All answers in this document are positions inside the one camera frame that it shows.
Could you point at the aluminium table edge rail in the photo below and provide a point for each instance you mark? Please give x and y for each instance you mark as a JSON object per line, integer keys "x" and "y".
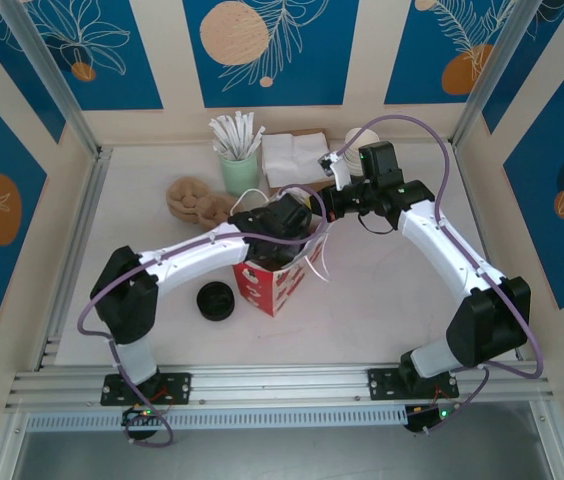
{"x": 82, "y": 240}
{"x": 466, "y": 172}

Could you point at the stack of white napkins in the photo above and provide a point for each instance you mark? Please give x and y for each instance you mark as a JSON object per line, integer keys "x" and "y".
{"x": 312, "y": 133}

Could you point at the grey metal panel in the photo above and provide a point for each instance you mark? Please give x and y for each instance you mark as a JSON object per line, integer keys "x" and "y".
{"x": 282, "y": 460}

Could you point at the paper cup stack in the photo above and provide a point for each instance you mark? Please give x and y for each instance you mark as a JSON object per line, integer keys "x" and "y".
{"x": 368, "y": 137}

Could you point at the aluminium frame post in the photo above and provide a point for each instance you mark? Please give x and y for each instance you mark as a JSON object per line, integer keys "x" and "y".
{"x": 57, "y": 85}
{"x": 496, "y": 75}

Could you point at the black round lid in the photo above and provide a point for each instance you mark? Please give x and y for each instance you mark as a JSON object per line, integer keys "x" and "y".
{"x": 216, "y": 301}

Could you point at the brown pulp cup carrier stack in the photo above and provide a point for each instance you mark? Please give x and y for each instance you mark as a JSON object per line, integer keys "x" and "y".
{"x": 192, "y": 200}

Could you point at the red and white paper bag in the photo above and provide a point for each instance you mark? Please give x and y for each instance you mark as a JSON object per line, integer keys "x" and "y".
{"x": 267, "y": 295}

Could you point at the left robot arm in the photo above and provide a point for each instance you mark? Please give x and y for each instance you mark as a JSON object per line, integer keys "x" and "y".
{"x": 187, "y": 262}

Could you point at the wide aluminium base rail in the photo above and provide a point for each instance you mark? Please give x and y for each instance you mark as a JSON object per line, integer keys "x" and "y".
{"x": 282, "y": 385}

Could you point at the white napkin stack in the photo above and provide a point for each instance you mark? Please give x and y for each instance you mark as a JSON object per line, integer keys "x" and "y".
{"x": 282, "y": 160}

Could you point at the black controller board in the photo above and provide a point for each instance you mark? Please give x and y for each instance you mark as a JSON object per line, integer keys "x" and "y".
{"x": 424, "y": 420}
{"x": 137, "y": 417}

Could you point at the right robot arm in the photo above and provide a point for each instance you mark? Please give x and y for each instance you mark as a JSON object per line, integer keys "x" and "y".
{"x": 432, "y": 250}

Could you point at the mint green straw holder cup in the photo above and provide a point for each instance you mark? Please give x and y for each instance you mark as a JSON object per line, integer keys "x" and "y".
{"x": 239, "y": 175}

